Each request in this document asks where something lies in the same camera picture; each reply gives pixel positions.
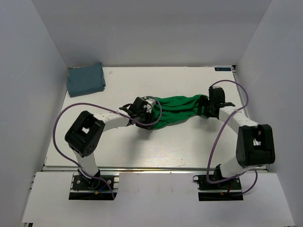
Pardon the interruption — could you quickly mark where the green t shirt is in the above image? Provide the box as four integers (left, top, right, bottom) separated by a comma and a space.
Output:
151, 95, 206, 130

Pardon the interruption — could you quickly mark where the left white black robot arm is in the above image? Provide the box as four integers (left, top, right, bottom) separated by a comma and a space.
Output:
65, 97, 156, 189

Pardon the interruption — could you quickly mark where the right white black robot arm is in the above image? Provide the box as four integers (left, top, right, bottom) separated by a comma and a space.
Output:
198, 86, 276, 189

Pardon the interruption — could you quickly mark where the blue label sticker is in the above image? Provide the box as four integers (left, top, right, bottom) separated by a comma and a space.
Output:
214, 67, 231, 71

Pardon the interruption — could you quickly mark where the folded blue-grey t shirt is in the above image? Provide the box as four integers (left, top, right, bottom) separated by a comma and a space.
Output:
67, 62, 106, 97

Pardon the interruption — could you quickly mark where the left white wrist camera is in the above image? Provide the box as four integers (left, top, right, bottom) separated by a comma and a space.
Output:
143, 96, 156, 112

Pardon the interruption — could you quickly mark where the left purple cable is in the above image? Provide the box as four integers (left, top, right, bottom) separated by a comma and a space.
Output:
54, 96, 162, 200

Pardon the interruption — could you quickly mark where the purple cable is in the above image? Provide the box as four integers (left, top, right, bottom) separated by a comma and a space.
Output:
206, 80, 258, 196
54, 96, 162, 200

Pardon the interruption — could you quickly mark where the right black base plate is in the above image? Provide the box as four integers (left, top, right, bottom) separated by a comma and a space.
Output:
193, 175, 243, 201

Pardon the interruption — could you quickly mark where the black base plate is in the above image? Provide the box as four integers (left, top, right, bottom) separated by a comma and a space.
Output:
193, 175, 243, 201
69, 174, 118, 201

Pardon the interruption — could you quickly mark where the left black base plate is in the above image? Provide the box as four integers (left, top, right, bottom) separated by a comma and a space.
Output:
69, 174, 118, 201

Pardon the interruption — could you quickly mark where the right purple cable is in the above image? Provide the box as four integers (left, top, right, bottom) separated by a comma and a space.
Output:
206, 80, 258, 196

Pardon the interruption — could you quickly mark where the aluminium table rail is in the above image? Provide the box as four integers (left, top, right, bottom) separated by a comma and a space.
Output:
41, 165, 269, 173

